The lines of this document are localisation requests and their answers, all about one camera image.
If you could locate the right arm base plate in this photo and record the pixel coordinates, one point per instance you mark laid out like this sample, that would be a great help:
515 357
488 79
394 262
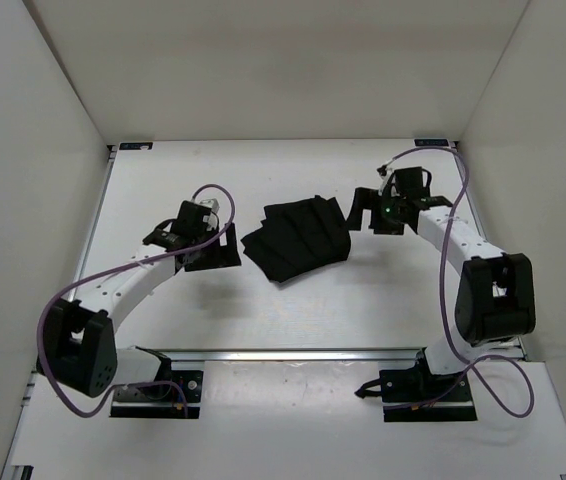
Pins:
411 396

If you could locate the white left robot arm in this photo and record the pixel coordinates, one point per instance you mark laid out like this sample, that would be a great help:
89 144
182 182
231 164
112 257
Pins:
76 339

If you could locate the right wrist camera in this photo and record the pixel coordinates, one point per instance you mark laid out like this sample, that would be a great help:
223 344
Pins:
408 183

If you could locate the black pleated skirt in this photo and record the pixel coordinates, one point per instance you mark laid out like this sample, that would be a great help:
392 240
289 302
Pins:
298 237

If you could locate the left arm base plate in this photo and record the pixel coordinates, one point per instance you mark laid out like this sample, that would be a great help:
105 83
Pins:
162 402

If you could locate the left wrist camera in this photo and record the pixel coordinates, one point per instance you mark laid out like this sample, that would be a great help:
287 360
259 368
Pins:
196 218

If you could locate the blue table label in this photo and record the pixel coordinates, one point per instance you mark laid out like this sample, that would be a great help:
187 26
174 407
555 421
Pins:
135 146
431 142

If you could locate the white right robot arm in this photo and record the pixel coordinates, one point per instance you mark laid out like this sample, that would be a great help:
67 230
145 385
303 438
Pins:
495 300

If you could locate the right blue table label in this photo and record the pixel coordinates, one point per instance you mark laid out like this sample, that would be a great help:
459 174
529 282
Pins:
431 142

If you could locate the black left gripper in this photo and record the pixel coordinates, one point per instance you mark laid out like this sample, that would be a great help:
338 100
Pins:
222 256

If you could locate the left blue table label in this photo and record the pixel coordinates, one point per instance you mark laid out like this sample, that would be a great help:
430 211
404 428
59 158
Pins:
135 146

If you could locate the aluminium front rail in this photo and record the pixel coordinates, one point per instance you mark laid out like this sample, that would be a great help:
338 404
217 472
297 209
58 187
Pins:
292 355

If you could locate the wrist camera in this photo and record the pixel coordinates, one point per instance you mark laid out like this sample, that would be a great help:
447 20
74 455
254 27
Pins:
196 218
408 183

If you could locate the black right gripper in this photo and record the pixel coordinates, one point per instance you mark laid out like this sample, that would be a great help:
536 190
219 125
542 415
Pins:
367 199

